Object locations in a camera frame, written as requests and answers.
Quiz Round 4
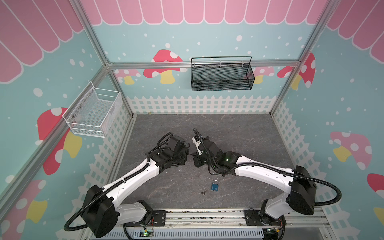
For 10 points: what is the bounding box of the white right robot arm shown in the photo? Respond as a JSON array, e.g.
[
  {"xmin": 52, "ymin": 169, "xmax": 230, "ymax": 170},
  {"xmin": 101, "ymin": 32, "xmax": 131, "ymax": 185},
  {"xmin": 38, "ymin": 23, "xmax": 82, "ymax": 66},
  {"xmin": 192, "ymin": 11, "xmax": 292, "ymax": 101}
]
[{"xmin": 193, "ymin": 137, "xmax": 317, "ymax": 225}]

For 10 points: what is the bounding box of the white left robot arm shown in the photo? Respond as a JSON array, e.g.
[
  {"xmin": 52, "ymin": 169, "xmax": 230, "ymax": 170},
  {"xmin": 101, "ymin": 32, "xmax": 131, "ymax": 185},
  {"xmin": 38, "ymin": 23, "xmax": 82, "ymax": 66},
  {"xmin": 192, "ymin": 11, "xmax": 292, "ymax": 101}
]
[{"xmin": 80, "ymin": 135, "xmax": 190, "ymax": 238}]

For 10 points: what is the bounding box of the blue padlock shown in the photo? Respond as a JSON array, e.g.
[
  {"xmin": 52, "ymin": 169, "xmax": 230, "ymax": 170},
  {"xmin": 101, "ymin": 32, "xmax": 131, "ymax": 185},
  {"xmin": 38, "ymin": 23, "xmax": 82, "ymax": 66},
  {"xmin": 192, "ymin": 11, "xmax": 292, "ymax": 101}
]
[{"xmin": 211, "ymin": 180, "xmax": 219, "ymax": 192}]

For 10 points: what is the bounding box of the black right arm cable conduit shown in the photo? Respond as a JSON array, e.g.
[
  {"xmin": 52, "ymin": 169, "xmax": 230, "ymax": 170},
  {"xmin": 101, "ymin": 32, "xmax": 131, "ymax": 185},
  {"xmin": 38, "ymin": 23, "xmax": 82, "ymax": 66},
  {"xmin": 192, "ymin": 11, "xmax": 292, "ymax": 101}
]
[{"xmin": 192, "ymin": 128, "xmax": 343, "ymax": 207}]

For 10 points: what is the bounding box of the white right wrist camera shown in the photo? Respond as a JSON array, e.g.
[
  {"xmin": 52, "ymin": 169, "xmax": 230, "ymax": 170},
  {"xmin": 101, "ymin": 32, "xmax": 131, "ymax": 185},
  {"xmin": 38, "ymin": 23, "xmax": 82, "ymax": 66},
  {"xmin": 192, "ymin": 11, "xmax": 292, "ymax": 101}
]
[{"xmin": 193, "ymin": 136, "xmax": 204, "ymax": 155}]

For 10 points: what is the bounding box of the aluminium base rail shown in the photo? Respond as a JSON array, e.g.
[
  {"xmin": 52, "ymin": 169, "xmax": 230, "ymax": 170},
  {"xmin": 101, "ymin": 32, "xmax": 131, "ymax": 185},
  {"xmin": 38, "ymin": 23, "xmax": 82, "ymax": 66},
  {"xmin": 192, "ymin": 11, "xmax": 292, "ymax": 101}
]
[{"xmin": 103, "ymin": 208, "xmax": 337, "ymax": 240}]

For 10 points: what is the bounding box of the black mesh wall basket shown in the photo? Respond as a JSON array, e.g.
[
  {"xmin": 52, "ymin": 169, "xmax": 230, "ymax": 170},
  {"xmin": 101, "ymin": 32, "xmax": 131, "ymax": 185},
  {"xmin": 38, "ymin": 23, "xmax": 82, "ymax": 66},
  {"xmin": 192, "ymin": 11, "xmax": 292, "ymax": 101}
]
[{"xmin": 191, "ymin": 56, "xmax": 255, "ymax": 92}]

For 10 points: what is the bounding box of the white wire wall basket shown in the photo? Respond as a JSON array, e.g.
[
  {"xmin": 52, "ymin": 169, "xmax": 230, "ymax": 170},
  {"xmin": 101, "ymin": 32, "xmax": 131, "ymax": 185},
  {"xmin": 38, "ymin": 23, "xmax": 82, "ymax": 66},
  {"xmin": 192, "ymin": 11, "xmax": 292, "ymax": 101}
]
[{"xmin": 63, "ymin": 82, "xmax": 123, "ymax": 138}]

